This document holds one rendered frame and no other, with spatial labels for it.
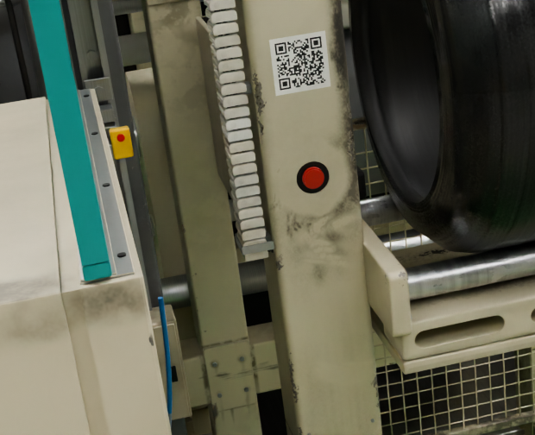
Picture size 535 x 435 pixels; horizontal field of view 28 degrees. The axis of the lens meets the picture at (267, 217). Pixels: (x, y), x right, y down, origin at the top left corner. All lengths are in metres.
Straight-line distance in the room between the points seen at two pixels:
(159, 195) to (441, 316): 0.91
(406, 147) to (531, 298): 0.39
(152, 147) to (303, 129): 0.79
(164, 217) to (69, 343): 1.53
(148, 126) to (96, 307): 1.48
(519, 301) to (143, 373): 0.86
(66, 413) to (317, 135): 0.77
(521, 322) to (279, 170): 0.40
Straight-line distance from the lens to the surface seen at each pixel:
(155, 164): 2.22
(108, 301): 0.74
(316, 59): 1.43
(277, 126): 1.44
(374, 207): 1.75
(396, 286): 1.44
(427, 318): 1.50
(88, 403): 0.78
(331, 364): 1.60
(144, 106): 2.22
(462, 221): 1.45
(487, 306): 1.52
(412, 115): 1.83
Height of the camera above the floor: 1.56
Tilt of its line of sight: 22 degrees down
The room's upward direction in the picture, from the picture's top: 7 degrees counter-clockwise
